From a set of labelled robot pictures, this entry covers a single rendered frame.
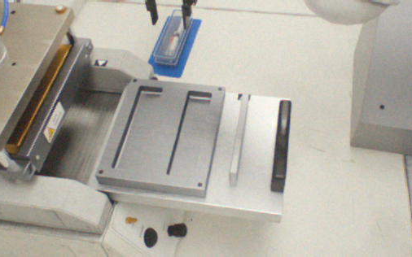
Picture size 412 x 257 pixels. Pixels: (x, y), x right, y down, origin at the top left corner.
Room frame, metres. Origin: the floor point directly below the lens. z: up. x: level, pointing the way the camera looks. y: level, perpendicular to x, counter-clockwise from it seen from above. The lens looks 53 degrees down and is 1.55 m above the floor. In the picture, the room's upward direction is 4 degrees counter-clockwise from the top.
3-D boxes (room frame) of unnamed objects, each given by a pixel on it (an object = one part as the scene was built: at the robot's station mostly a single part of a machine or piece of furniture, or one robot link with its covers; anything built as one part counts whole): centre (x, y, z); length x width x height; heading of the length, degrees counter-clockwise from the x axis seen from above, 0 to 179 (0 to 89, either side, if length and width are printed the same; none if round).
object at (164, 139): (0.42, 0.07, 0.98); 0.20 x 0.17 x 0.03; 167
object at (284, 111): (0.38, -0.11, 0.99); 0.15 x 0.02 x 0.04; 167
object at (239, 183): (0.41, 0.03, 0.97); 0.30 x 0.22 x 0.08; 77
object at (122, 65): (0.59, 0.22, 0.96); 0.26 x 0.05 x 0.07; 77
